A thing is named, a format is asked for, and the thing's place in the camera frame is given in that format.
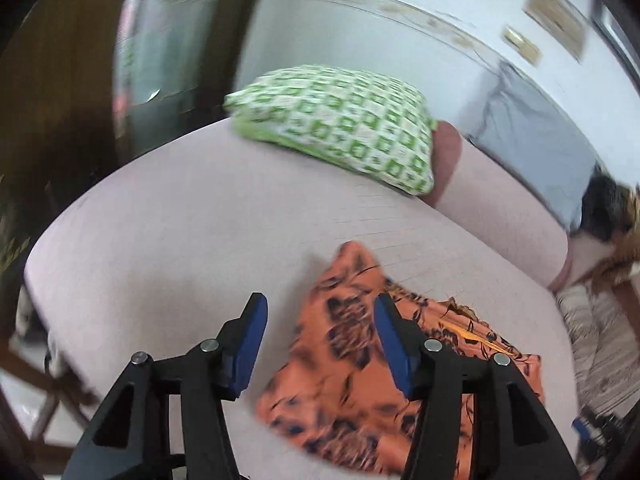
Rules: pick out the brown scarf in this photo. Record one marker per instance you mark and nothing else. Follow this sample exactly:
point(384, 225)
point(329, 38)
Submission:
point(625, 260)

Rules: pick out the grey pillow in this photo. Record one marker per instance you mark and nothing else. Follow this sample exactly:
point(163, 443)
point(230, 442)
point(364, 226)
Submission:
point(540, 150)

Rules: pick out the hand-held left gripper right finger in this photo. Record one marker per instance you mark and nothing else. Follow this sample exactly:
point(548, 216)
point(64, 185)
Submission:
point(395, 355)

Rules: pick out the brown wooden frame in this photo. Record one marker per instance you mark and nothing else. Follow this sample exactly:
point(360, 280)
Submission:
point(35, 385)

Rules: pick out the beige wall switch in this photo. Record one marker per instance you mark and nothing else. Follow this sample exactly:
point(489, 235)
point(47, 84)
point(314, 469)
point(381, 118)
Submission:
point(513, 37)
point(531, 52)

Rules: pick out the dark furry cloth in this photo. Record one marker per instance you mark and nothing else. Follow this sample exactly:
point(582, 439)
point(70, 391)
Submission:
point(602, 205)

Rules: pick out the small framed wall plaque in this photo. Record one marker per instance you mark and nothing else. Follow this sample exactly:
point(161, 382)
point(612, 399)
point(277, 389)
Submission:
point(555, 15)

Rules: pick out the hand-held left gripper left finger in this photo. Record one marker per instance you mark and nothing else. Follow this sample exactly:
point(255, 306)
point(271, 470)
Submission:
point(247, 350)

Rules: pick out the large striped floral cushion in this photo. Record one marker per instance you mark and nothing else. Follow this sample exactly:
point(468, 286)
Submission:
point(615, 380)

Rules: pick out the large framed wall picture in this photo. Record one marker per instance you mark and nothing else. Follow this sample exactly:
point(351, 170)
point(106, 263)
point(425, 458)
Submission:
point(615, 35)

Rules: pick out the pink sofa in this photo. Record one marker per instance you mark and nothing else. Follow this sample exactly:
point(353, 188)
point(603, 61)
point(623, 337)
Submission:
point(175, 220)

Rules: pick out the green checked pillow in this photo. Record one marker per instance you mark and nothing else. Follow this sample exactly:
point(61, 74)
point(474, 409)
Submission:
point(345, 120)

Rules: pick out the orange floral shirt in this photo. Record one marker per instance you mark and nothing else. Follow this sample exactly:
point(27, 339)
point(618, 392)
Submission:
point(345, 325)

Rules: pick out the small striped floral cushion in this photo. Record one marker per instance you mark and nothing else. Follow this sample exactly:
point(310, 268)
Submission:
point(582, 315)

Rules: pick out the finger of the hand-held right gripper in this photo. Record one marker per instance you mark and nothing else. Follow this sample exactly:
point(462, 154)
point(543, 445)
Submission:
point(579, 428)

